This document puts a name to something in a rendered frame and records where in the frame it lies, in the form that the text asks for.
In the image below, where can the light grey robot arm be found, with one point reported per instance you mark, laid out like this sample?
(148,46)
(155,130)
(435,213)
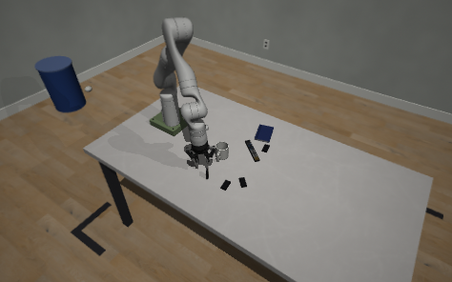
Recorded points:
(180,30)

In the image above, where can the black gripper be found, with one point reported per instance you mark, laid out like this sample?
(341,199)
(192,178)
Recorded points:
(199,150)

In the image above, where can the dark blue book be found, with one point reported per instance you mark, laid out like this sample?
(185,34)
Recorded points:
(264,133)

